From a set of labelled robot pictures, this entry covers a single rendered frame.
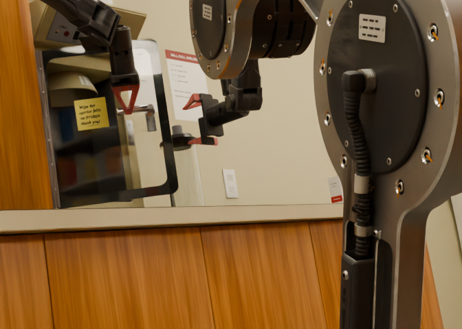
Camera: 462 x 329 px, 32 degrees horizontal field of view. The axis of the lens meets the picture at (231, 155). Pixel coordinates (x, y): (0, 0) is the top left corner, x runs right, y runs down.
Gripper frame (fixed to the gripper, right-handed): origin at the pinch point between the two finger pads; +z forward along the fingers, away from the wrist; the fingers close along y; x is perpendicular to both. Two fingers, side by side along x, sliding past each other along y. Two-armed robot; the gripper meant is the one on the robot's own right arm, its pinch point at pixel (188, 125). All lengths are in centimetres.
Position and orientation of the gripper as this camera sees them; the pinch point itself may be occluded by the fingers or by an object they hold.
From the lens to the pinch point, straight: 218.9
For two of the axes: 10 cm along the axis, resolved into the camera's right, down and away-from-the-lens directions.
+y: -1.6, -9.7, 1.8
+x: -6.5, -0.4, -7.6
